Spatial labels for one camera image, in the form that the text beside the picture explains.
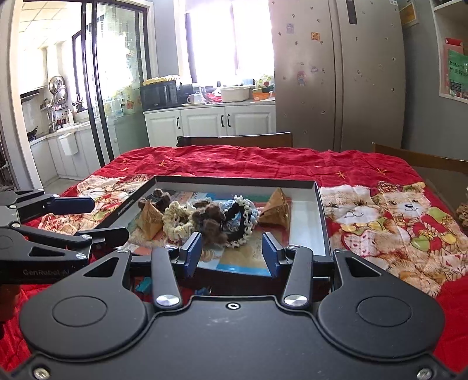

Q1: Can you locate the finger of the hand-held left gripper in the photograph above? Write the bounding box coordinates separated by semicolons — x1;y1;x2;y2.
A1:
16;224;130;256
0;189;96;224

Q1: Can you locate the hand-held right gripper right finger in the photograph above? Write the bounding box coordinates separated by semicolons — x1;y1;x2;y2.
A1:
261;231;385;308

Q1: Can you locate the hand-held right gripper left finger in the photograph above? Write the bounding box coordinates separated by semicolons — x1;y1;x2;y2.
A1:
82;231;203;310

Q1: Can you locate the brown fuzzy scrunchie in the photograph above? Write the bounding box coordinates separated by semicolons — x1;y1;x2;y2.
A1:
193;198;230;250

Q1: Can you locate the cream ruffled scrunchie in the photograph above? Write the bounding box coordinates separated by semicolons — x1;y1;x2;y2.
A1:
162;201;197;242

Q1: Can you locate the black tray with white inside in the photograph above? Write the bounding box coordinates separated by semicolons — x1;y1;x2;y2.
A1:
110;175;334;279

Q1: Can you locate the brown pyramid packet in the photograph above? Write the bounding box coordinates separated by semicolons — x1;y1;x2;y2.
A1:
258;187;292;229
138;200;165;242

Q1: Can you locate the dark scrunchie with lace trim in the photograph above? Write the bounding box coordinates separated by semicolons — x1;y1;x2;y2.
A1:
219;194;261;250

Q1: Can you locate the dark brown scrunchie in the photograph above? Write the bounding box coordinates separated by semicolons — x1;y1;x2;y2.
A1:
138;189;172;211

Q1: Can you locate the white hanging bin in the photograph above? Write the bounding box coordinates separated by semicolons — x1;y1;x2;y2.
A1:
58;132;80;156

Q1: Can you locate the red bear printed blanket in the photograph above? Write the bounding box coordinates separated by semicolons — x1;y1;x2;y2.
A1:
0;145;468;366

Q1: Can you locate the white kitchen cabinet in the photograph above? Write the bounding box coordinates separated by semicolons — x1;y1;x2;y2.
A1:
143;101;277;149

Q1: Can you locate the glass sliding door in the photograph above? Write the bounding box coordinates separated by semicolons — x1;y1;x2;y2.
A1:
71;0;159;166

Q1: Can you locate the black microwave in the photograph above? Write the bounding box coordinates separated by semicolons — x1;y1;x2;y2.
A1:
141;80;179;112

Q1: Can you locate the yellow lace cover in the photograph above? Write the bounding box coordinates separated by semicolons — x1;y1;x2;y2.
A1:
142;75;180;86

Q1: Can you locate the white plastic basket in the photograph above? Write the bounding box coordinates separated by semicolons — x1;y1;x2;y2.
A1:
220;87;251;102

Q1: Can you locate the plush toy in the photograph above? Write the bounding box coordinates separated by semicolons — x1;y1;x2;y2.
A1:
254;74;275;92

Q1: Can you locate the silver double door refrigerator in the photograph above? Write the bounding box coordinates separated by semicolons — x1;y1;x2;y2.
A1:
269;0;407;153

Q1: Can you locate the green poster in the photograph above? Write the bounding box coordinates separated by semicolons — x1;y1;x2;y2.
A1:
448;49;468;98

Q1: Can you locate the red folder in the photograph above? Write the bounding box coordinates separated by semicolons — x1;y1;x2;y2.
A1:
444;37;466;55

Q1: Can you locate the white wall shelf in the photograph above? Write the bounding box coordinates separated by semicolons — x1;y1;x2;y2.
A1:
431;0;468;105

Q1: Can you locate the yellow wall sign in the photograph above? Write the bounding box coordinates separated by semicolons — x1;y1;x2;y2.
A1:
398;0;419;27

